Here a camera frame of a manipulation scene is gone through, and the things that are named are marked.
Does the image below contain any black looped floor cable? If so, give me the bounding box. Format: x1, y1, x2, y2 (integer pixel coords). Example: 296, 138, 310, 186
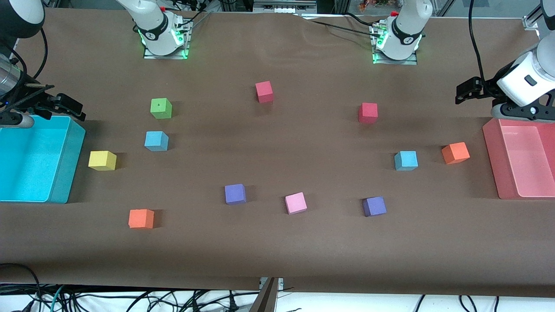
0, 262, 44, 312

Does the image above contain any cyan plastic bin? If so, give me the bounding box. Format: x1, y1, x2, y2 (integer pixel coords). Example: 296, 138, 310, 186
0, 115, 86, 204

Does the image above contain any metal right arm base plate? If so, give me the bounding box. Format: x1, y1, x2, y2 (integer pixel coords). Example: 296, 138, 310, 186
143, 43, 190, 60

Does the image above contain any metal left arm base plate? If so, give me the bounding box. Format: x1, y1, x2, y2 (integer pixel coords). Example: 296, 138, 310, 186
372, 51, 419, 65

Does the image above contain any pink plastic bin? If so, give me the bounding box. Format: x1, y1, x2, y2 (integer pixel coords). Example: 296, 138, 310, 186
483, 118, 555, 200

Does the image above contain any grey equipment box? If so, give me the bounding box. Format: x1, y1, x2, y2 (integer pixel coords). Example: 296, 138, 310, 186
253, 0, 317, 13

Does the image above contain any purple foam block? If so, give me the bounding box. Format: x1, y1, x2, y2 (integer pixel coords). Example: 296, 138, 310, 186
225, 184, 247, 205
362, 196, 387, 217

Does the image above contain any brown table cover sheet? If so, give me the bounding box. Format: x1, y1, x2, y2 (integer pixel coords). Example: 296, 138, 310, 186
0, 8, 555, 299

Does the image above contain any colourful objects pile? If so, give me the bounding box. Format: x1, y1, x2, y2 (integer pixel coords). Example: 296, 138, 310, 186
358, 0, 391, 11

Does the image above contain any red foam block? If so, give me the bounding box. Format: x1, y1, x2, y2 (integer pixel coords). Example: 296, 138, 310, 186
358, 103, 378, 124
255, 81, 274, 104

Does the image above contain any black cable on table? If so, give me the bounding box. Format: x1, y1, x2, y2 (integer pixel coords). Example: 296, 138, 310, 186
299, 12, 382, 35

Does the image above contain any light blue foam block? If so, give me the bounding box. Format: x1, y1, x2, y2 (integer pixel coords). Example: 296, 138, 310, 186
144, 131, 169, 152
394, 151, 419, 171

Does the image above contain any dark metal bar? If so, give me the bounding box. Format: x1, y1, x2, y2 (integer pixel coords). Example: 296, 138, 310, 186
249, 277, 279, 312

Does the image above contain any pink foam block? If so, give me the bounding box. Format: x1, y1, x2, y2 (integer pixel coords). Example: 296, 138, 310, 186
285, 192, 308, 215

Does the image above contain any teal floor cable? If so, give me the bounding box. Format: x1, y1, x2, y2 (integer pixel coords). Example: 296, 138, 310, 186
50, 285, 66, 312

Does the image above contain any orange foam block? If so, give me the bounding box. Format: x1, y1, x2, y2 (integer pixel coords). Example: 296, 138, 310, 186
441, 142, 470, 165
128, 209, 155, 229

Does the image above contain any aluminium frame profile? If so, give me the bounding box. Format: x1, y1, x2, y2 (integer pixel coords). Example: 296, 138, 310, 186
522, 0, 555, 30

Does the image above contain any small metal bracket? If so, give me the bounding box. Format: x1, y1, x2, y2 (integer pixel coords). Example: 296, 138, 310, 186
259, 277, 284, 292

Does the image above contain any green foam block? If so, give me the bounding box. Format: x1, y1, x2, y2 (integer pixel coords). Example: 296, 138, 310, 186
150, 98, 173, 120

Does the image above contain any yellow foam block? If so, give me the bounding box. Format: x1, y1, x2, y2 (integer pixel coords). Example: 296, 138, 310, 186
88, 150, 117, 171

